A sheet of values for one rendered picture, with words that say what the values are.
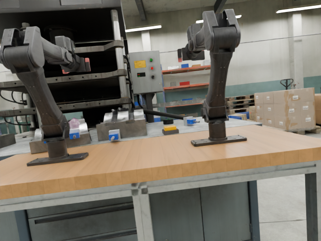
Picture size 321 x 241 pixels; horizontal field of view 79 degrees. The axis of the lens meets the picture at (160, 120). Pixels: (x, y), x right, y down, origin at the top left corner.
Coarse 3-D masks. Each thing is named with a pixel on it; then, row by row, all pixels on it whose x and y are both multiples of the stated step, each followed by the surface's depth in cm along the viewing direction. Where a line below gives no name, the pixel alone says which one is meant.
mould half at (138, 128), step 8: (120, 112) 132; (136, 112) 131; (104, 120) 124; (120, 120) 110; (136, 120) 104; (144, 120) 104; (96, 128) 102; (104, 128) 102; (112, 128) 103; (120, 128) 103; (128, 128) 103; (136, 128) 104; (144, 128) 104; (104, 136) 102; (120, 136) 103; (128, 136) 104; (136, 136) 104
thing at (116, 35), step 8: (112, 16) 168; (112, 24) 169; (120, 48) 171; (120, 56) 171; (120, 64) 172; (120, 80) 173; (120, 88) 174; (128, 88) 242; (128, 96) 242; (32, 104) 232; (128, 104) 242; (32, 120) 231; (32, 128) 230
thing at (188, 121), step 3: (186, 117) 126; (189, 117) 125; (192, 117) 126; (183, 120) 127; (186, 120) 124; (189, 120) 122; (192, 120) 121; (195, 120) 120; (186, 123) 125; (189, 123) 123; (192, 123) 121
